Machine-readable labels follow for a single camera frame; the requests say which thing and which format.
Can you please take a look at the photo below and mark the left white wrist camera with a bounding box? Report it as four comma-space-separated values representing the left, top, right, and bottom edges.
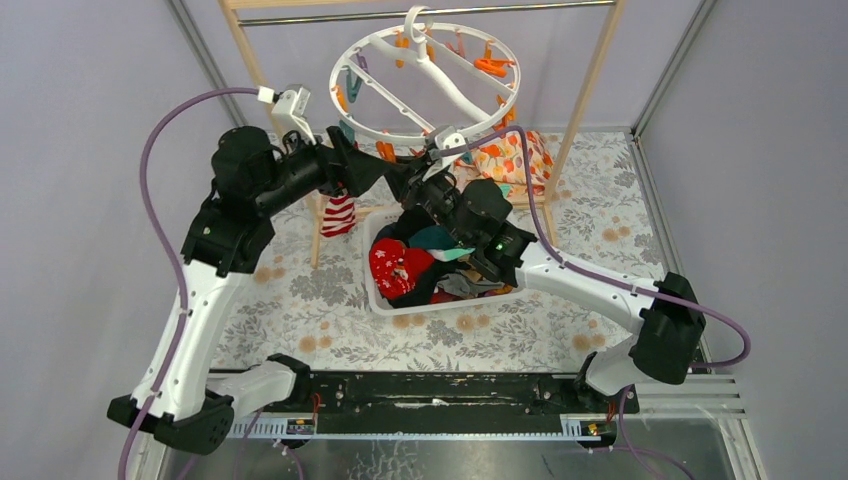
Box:
257, 84, 316, 144

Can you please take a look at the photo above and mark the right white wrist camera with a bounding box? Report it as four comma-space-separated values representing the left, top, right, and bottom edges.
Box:
422, 126, 469, 181

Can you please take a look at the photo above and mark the wooden clothes rack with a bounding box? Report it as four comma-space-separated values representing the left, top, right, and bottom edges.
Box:
218, 1, 627, 246

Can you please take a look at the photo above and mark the grey sock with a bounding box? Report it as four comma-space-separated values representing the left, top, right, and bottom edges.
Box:
436, 273, 505, 299

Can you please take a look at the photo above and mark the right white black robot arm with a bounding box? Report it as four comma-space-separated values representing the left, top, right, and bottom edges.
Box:
385, 159, 705, 412

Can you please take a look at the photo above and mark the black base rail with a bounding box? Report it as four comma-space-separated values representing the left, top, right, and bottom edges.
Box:
264, 371, 640, 440

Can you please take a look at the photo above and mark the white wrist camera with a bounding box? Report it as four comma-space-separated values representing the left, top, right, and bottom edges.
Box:
422, 126, 469, 181
257, 84, 316, 144

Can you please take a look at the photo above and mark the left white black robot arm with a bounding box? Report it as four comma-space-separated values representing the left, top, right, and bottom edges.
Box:
107, 126, 410, 455

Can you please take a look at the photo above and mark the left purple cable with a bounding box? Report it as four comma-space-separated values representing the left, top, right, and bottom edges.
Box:
117, 87, 261, 480

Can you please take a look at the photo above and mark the red white striped sock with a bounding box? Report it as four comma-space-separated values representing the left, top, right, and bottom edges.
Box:
319, 195, 356, 238

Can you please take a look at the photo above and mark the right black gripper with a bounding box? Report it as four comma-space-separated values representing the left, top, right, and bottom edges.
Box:
383, 153, 474, 248

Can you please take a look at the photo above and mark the orange floral cloth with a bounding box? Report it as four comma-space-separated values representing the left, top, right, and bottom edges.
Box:
455, 131, 554, 198

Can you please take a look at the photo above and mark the metal rack rod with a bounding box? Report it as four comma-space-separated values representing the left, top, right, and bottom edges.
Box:
237, 1, 619, 28

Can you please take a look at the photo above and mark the dark green sock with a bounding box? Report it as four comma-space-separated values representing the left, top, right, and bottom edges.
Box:
407, 225, 474, 262

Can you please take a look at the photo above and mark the white laundry basket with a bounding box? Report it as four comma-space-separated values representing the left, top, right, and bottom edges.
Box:
360, 207, 528, 317

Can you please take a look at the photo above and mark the black sock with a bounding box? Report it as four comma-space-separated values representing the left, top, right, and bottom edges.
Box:
374, 207, 434, 244

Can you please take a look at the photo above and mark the white round clip hanger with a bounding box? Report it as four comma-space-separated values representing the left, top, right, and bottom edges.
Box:
328, 5, 522, 146

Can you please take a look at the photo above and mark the red bear christmas sock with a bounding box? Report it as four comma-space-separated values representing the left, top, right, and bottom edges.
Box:
368, 238, 435, 300

